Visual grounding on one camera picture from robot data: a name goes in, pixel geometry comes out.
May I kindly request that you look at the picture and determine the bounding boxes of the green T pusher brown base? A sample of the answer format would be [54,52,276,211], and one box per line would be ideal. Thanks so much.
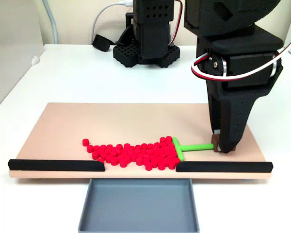
[172,136,221,161]

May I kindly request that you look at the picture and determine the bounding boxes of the black edge bar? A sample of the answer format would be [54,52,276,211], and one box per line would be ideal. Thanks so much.
[7,159,105,172]
[176,161,274,173]

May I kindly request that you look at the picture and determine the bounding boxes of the peach work board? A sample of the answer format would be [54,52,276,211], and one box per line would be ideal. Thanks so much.
[9,102,274,181]

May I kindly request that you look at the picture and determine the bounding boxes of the grey square tray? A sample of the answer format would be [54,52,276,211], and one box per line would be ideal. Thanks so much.
[78,178,200,233]

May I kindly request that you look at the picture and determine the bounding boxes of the white red black servo cable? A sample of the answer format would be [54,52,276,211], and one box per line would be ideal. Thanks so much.
[168,0,185,47]
[191,31,291,81]

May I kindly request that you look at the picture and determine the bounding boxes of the white USB cable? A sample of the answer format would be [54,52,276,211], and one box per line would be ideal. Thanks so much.
[91,0,134,47]

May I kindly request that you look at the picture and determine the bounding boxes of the pale grey hose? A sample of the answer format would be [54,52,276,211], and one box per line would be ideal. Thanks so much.
[42,0,59,45]

